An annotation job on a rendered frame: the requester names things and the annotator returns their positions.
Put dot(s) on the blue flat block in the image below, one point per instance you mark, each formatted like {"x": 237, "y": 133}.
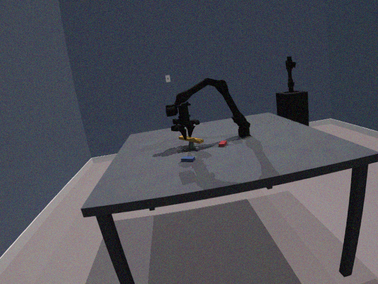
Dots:
{"x": 188, "y": 159}

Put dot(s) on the yellow bar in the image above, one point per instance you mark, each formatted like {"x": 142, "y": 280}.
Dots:
{"x": 192, "y": 139}

